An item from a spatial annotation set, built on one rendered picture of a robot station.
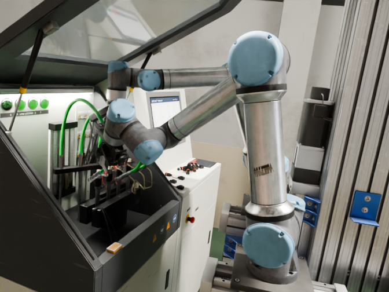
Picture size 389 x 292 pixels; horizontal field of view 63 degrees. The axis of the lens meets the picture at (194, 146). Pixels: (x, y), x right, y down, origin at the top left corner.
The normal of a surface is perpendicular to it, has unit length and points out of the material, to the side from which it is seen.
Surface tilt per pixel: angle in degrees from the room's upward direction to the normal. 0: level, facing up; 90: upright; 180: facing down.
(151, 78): 90
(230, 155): 90
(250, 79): 83
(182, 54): 90
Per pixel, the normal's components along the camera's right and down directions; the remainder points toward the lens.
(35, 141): 0.93, 0.18
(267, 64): -0.44, 0.02
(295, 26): -0.19, 0.19
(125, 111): 0.32, -0.51
